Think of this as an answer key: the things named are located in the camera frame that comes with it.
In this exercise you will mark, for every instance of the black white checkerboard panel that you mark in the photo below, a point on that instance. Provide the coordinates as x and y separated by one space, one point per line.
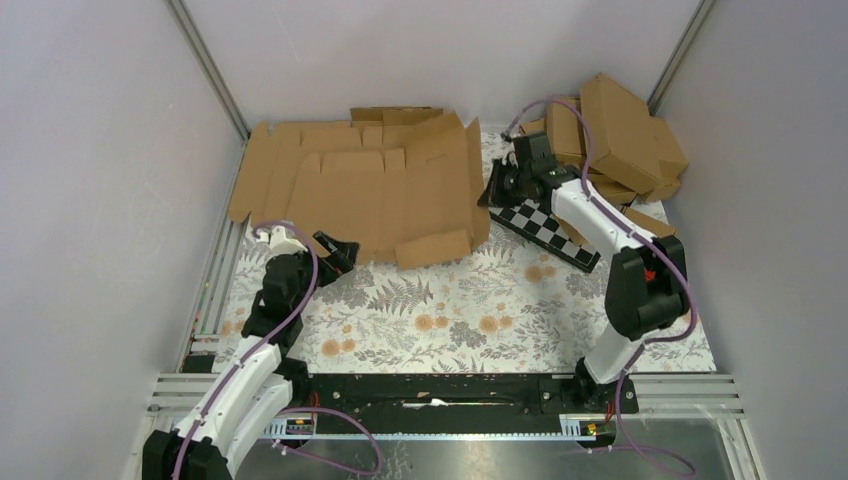
543 230

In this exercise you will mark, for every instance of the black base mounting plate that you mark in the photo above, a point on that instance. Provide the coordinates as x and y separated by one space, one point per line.
440 404

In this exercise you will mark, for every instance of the floral patterned table mat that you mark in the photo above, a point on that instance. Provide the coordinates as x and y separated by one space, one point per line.
508 307

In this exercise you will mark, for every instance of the stack of flat cardboard blanks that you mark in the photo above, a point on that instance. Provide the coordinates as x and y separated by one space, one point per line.
275 151

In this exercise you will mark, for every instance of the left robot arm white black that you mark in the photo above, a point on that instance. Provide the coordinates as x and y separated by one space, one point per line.
212 441

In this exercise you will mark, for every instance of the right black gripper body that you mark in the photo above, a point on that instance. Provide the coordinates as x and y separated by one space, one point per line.
515 187

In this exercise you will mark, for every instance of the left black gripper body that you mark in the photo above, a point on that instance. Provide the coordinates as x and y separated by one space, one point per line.
307 270

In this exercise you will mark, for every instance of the large folded cardboard box top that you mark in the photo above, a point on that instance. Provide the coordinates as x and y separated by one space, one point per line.
624 147

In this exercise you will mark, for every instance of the folded cardboard box beside red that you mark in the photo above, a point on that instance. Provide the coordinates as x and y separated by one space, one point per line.
659 228

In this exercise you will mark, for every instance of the aluminium frame rail front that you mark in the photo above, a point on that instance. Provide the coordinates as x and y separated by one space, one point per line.
660 397

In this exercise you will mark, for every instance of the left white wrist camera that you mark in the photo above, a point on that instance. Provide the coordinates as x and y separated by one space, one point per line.
278 237

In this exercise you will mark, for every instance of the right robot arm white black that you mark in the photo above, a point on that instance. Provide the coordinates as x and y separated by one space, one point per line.
647 289

